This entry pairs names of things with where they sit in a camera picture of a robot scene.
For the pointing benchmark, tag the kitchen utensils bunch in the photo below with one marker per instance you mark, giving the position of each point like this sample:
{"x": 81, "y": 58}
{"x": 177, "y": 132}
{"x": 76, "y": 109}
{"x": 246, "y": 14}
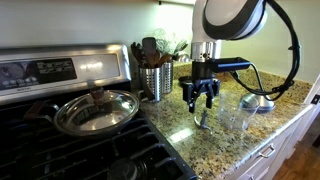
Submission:
{"x": 158, "y": 49}

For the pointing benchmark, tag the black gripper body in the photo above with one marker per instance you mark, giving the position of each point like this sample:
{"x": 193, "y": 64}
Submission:
{"x": 201, "y": 73}

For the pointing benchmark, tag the stainless steel gas stove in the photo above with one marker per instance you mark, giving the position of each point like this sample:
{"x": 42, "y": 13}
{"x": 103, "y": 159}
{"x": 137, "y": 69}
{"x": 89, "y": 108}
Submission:
{"x": 36, "y": 150}

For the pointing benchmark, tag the grey chopper blade assembly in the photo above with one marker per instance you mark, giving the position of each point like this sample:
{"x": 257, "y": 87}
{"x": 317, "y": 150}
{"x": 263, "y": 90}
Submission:
{"x": 202, "y": 124}

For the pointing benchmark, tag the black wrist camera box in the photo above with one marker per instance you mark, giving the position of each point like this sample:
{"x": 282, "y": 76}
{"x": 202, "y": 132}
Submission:
{"x": 230, "y": 64}

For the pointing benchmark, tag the clear plastic chopper bowl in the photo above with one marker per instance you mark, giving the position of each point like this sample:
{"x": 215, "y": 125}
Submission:
{"x": 236, "y": 111}

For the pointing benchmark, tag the perforated steel utensil holder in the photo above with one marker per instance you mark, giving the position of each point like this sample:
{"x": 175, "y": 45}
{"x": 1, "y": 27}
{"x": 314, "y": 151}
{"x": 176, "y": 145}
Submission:
{"x": 151, "y": 83}

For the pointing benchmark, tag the steel pan with glass lid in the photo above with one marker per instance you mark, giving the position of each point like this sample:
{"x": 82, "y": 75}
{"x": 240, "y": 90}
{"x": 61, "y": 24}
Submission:
{"x": 98, "y": 113}

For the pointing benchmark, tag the silver conical chopper lid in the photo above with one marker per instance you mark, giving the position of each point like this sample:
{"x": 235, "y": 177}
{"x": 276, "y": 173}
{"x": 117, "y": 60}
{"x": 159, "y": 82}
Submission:
{"x": 263, "y": 105}

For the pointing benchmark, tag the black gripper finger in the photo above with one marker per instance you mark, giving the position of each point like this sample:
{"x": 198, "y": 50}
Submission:
{"x": 211, "y": 92}
{"x": 190, "y": 94}

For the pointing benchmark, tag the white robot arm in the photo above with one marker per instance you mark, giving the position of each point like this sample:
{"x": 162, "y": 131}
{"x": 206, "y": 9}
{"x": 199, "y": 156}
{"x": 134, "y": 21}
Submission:
{"x": 212, "y": 22}

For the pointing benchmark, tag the wooden drawer with handle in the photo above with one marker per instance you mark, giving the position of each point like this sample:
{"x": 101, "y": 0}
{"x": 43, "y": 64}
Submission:
{"x": 259, "y": 163}

